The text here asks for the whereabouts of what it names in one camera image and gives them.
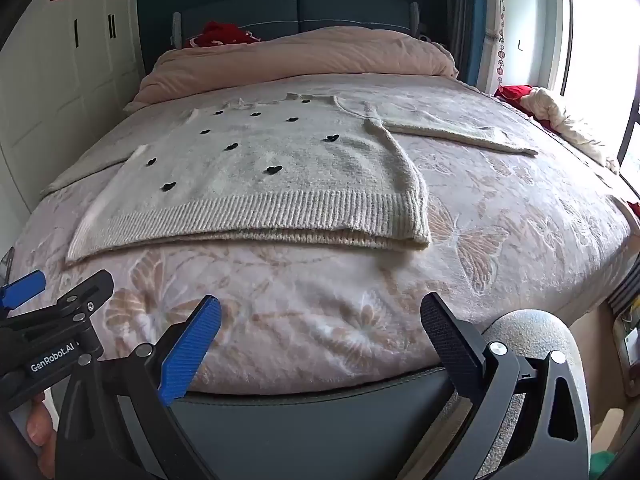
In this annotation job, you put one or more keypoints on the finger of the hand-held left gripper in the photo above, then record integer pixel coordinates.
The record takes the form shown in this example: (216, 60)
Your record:
(87, 292)
(22, 290)

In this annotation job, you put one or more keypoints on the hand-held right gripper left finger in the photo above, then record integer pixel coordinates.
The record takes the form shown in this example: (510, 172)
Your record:
(190, 350)

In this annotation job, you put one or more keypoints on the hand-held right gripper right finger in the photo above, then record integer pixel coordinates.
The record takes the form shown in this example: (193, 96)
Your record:
(450, 340)

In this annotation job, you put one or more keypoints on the cream sweater with black hearts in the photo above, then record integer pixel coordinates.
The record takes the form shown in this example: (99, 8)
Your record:
(275, 195)

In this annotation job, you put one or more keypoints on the person's left hand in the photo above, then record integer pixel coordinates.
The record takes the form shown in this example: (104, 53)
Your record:
(41, 425)

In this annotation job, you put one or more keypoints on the person's grey trouser leg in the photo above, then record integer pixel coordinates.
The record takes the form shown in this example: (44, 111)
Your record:
(530, 330)

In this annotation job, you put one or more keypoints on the pink butterfly bed blanket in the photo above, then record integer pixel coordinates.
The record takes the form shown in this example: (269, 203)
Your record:
(325, 310)

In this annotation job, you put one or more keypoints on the dark grey bed footboard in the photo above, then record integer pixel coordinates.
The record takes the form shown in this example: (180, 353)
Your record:
(300, 435)

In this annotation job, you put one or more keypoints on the small cluttered side shelf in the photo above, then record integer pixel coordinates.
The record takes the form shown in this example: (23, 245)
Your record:
(627, 340)

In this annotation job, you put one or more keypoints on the white wardrobe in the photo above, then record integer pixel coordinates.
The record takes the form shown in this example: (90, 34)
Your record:
(50, 85)

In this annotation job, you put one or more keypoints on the cream knitted throw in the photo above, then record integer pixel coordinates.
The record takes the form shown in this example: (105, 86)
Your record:
(565, 125)

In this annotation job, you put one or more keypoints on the red cloth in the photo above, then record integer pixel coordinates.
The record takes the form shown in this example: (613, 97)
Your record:
(512, 94)

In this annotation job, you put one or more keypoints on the red pillow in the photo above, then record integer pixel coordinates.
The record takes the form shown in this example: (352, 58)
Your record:
(220, 34)

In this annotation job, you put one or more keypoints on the dark blue curtain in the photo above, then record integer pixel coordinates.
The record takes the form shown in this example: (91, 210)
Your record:
(465, 25)

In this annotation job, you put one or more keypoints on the pink duvet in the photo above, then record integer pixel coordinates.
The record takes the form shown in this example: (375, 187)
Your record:
(310, 55)

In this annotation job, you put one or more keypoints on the window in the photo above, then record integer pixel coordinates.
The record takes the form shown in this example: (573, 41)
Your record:
(600, 35)

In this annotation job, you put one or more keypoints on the blue upholstered headboard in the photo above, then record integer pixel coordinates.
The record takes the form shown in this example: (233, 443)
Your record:
(340, 10)

